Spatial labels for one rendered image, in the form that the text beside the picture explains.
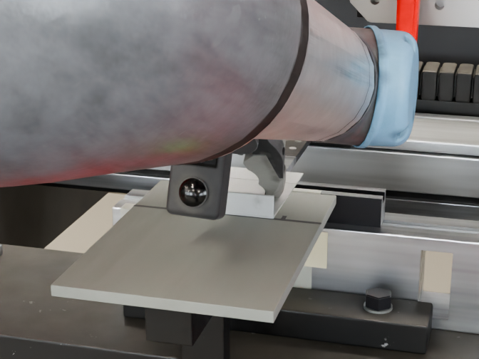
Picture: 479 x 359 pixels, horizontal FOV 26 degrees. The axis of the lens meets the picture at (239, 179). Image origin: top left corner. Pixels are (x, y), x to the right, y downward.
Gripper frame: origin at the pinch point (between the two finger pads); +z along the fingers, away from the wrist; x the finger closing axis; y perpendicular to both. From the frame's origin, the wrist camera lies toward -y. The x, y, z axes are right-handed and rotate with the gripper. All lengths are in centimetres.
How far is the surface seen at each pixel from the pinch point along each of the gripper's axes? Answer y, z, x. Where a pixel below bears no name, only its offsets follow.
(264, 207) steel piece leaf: -2.8, -2.8, -3.4
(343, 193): 3.0, 3.6, -9.2
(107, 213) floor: 115, 231, 114
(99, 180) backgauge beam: 15.1, 27.3, 27.1
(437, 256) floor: 108, 225, -5
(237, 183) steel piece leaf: 2.8, 3.1, 1.5
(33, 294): -8.9, 9.9, 22.3
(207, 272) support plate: -13.3, -10.4, -1.8
